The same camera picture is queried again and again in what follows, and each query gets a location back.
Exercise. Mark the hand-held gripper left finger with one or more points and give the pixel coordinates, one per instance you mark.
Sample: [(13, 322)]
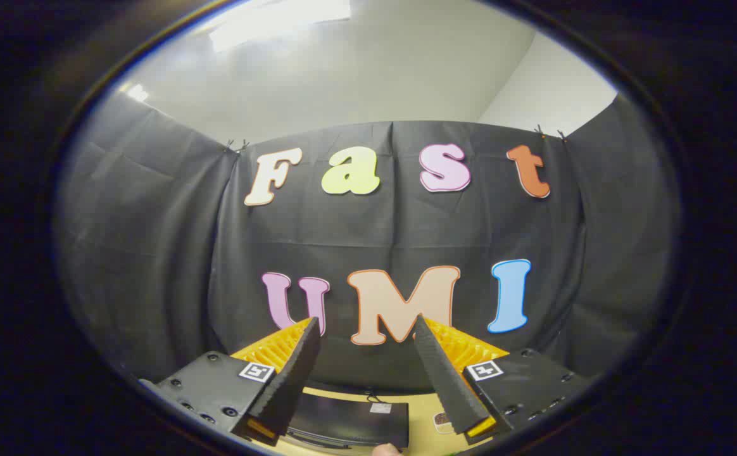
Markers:
[(296, 373)]

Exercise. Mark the black backdrop cloth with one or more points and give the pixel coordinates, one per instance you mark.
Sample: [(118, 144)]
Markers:
[(153, 253)]

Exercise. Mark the black toaster oven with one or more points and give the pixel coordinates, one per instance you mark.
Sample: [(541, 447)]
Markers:
[(343, 418)]

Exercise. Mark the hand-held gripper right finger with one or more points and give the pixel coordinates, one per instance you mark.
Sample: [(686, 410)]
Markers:
[(444, 373)]

